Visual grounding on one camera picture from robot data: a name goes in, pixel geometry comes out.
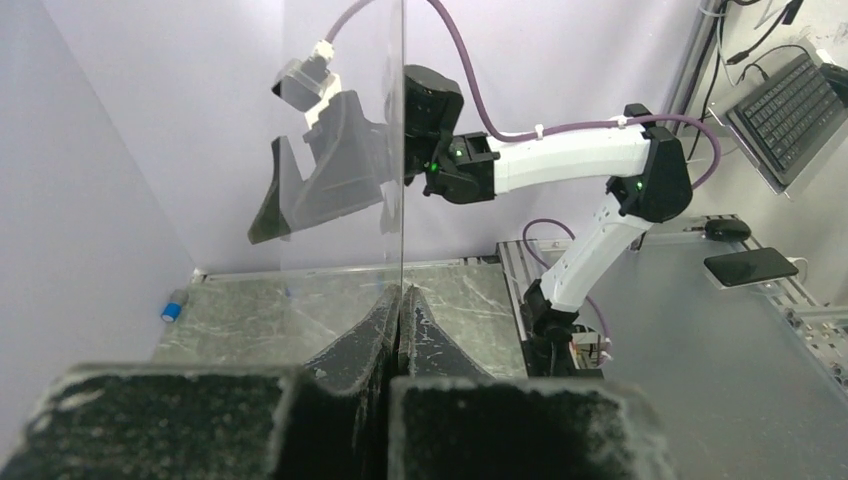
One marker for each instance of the clear glass pane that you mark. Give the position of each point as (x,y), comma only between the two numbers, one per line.
(368,38)

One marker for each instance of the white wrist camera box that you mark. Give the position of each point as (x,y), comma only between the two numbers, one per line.
(304,83)

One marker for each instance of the blue capped small bottle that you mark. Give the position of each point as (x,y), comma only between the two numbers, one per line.
(174,305)

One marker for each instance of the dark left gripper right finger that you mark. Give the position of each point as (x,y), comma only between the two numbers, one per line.
(449,419)

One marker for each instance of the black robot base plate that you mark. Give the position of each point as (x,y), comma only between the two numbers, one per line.
(556,351)

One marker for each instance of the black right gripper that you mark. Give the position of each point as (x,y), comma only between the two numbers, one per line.
(358,162)

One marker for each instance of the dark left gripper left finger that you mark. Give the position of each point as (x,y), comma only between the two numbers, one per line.
(324,419)

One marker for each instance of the black smartphone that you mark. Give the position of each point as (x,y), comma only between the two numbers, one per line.
(749,267)

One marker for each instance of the black computer mouse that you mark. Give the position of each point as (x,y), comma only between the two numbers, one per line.
(729,230)

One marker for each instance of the white aluminium side rail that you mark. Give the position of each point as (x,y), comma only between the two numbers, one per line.
(199,277)

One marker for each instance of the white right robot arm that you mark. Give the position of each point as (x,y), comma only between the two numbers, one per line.
(647,180)

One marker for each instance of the black keyboard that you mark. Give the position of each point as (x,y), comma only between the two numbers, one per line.
(789,118)

